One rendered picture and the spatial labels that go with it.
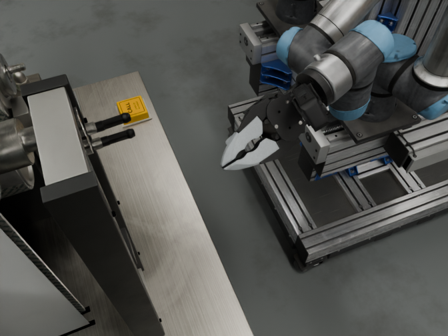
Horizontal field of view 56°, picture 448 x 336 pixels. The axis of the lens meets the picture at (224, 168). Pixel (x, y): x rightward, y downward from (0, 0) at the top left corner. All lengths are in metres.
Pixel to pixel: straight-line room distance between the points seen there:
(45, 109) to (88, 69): 2.30
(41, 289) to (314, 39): 0.66
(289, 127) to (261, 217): 1.37
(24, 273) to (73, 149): 0.29
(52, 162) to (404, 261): 1.80
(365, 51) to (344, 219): 1.15
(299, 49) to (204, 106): 1.60
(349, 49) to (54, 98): 0.46
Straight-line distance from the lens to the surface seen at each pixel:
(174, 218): 0.99
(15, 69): 0.86
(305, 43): 0.88
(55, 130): 0.46
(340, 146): 1.34
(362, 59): 0.74
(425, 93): 1.16
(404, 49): 1.22
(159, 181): 1.04
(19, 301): 0.76
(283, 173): 1.88
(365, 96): 0.82
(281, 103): 0.66
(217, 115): 2.38
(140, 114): 1.16
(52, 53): 2.96
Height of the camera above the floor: 1.76
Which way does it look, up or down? 55 degrees down
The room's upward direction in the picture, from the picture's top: straight up
